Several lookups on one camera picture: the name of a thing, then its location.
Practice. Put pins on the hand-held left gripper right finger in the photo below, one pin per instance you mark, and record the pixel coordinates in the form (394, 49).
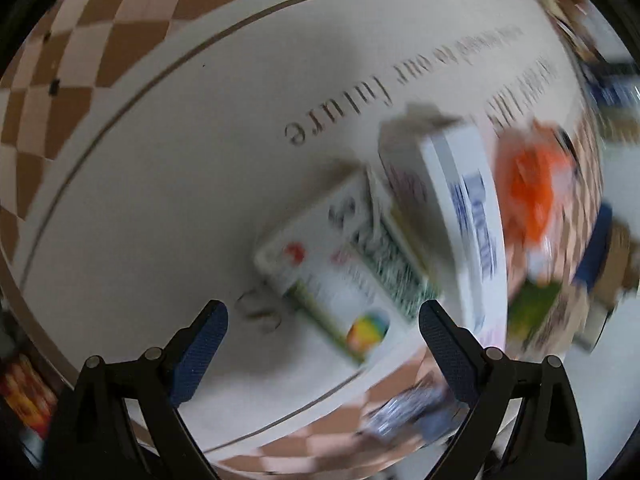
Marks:
(450, 355)

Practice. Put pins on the green snack packet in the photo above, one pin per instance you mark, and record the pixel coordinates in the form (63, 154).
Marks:
(532, 310)

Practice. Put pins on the white box with blue print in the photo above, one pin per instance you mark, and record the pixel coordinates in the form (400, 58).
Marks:
(450, 185)

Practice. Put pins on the white box with green label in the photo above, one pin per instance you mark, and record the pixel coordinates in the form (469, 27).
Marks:
(325, 280)

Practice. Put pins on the red printed packet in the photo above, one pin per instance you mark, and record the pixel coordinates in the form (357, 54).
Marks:
(25, 395)

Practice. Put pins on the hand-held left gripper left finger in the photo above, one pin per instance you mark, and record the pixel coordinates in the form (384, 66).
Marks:
(197, 355)

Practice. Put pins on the dark blue labelled bottle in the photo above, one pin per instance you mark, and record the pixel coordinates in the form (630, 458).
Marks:
(610, 87)

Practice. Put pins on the blue patterned blister pack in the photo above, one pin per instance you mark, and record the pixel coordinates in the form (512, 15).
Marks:
(405, 412)

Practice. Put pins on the table with checkered cloth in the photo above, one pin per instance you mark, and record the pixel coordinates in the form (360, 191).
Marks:
(200, 160)

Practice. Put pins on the orange plastic packet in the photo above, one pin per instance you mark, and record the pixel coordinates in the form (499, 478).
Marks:
(530, 185)

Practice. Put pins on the open cardboard box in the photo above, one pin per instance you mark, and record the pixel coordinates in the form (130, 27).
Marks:
(620, 265)

